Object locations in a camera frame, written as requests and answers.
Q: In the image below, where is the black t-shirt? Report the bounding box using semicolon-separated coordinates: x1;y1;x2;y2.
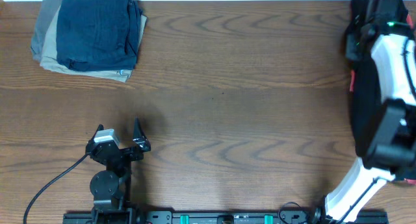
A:
344;0;416;181

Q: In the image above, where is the folded grey garment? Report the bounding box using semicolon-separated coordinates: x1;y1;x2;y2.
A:
31;0;62;62

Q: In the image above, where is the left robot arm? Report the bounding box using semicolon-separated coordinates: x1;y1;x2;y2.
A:
85;118;151;223

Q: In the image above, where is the folded beige garment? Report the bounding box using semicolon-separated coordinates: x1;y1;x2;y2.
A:
40;4;147;82

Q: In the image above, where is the left black cable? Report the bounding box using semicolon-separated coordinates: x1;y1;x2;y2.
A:
23;153;90;224

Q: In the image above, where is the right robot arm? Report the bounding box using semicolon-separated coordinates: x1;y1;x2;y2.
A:
311;0;415;223

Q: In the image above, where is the red t-shirt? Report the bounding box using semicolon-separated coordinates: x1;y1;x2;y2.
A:
348;14;416;185

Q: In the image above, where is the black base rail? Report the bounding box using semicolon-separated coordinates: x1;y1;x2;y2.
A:
62;210;390;224

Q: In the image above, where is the folded navy blue garment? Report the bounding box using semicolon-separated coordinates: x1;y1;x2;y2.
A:
56;0;142;72

